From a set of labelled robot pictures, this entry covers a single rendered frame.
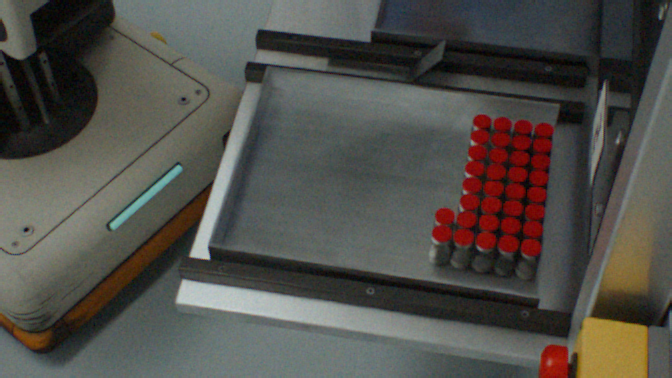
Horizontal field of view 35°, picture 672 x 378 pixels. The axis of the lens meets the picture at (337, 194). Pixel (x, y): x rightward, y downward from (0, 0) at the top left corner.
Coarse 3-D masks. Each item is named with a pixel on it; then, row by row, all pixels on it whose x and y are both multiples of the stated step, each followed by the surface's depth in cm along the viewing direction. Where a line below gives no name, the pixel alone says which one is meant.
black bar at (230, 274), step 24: (192, 264) 108; (216, 264) 108; (240, 264) 108; (264, 288) 108; (288, 288) 107; (312, 288) 106; (336, 288) 106; (360, 288) 106; (384, 288) 106; (408, 312) 106; (432, 312) 105; (456, 312) 104; (480, 312) 104; (504, 312) 104; (528, 312) 104; (552, 312) 104
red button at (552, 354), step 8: (552, 344) 90; (544, 352) 89; (552, 352) 88; (560, 352) 88; (544, 360) 88; (552, 360) 88; (560, 360) 88; (544, 368) 88; (552, 368) 88; (560, 368) 87; (568, 368) 89; (544, 376) 88; (552, 376) 88; (560, 376) 87; (568, 376) 89
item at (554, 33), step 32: (384, 0) 133; (416, 0) 134; (448, 0) 134; (480, 0) 133; (512, 0) 133; (544, 0) 133; (576, 0) 133; (384, 32) 126; (416, 32) 130; (448, 32) 130; (480, 32) 130; (512, 32) 130; (544, 32) 130; (576, 32) 130; (576, 64) 124
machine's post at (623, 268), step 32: (640, 128) 75; (640, 160) 75; (640, 192) 78; (608, 224) 85; (640, 224) 81; (608, 256) 85; (640, 256) 84; (608, 288) 88; (640, 288) 87; (576, 320) 99; (640, 320) 91
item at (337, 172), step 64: (256, 128) 120; (320, 128) 121; (384, 128) 121; (448, 128) 121; (512, 128) 120; (256, 192) 116; (320, 192) 116; (384, 192) 115; (448, 192) 115; (256, 256) 107; (320, 256) 110; (384, 256) 110
